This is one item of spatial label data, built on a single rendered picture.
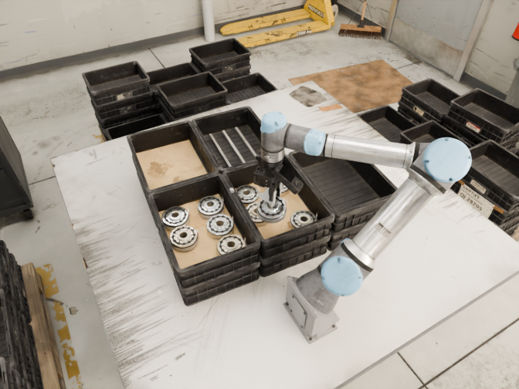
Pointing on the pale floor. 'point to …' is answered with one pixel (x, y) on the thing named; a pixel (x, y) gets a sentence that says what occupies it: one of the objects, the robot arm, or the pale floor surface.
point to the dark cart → (12, 177)
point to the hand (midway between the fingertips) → (276, 201)
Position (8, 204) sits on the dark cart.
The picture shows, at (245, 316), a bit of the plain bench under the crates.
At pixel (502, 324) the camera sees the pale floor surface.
